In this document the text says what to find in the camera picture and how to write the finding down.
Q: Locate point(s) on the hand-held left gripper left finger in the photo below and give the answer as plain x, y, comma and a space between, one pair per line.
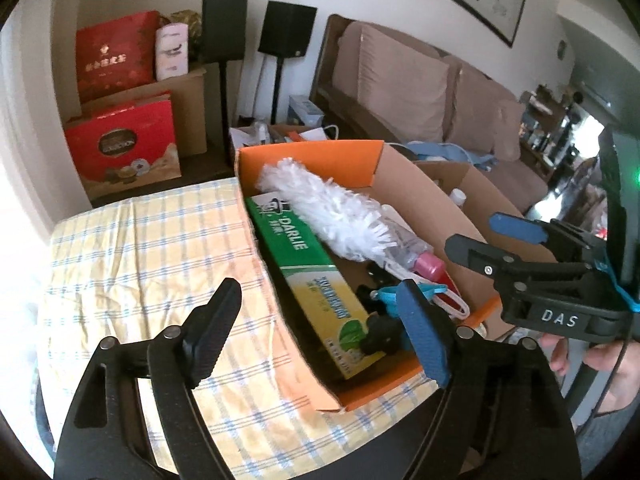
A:
210, 330

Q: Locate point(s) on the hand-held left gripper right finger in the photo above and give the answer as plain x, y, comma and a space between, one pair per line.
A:
425, 330

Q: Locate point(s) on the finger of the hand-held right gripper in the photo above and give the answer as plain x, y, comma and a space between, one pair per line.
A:
475, 252
515, 227

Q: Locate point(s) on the red lint brush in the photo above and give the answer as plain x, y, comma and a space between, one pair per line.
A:
452, 305

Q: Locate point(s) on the black star-shaped knob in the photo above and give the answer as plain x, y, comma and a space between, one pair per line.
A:
382, 335

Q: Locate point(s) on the clear bottle with pink cap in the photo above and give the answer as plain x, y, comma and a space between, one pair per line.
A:
430, 265

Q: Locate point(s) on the blue collapsible funnel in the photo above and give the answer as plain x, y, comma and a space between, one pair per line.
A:
387, 296

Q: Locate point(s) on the orange cardboard box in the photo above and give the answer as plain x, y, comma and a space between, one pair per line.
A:
295, 360

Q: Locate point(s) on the green toothpaste box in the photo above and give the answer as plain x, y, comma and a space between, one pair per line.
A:
305, 260

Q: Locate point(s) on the white fluffy duster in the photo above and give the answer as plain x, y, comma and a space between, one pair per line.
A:
320, 200

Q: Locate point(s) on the person's right hand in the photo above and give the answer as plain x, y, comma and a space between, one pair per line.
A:
600, 360

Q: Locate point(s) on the open brown cardboard box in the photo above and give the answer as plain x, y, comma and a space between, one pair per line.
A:
480, 185

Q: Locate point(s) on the small white bottle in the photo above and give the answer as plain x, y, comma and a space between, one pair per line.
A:
457, 196

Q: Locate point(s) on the small beige pillow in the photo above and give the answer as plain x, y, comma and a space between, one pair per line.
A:
510, 130

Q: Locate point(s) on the light blue cloth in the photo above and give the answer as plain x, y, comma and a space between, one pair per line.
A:
450, 152

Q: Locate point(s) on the cluttered shelf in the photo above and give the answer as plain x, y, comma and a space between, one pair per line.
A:
550, 125

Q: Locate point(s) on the yellow checked tablecloth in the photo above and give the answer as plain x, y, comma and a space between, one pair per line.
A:
125, 260

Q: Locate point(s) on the large beige sofa cushion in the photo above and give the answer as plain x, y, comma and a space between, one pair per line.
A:
395, 80

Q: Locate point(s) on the dark wooden sofa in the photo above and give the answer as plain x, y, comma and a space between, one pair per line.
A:
330, 90

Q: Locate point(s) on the blue and white box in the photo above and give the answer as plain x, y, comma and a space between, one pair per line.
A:
305, 110

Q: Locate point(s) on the red gift bag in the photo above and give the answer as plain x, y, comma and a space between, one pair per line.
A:
120, 125

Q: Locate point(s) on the black speaker stand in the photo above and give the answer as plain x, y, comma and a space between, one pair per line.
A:
277, 90
223, 105

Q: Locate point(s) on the pink and white tissue pack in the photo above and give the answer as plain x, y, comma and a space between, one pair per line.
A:
172, 52

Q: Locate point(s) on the red gift box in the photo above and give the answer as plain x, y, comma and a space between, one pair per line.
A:
115, 55

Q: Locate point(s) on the black speaker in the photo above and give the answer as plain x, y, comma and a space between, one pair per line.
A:
225, 27
287, 27

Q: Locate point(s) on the gold patterned bag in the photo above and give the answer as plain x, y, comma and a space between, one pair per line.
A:
187, 17

